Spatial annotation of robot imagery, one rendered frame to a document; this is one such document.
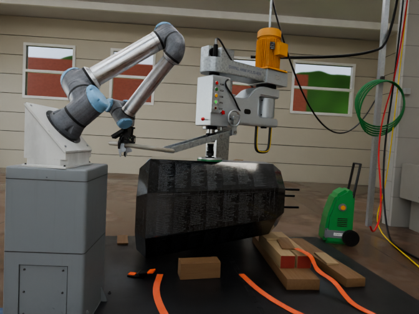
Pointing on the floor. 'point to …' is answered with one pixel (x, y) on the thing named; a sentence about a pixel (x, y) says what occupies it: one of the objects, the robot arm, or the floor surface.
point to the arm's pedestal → (54, 239)
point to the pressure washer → (340, 215)
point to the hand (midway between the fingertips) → (121, 154)
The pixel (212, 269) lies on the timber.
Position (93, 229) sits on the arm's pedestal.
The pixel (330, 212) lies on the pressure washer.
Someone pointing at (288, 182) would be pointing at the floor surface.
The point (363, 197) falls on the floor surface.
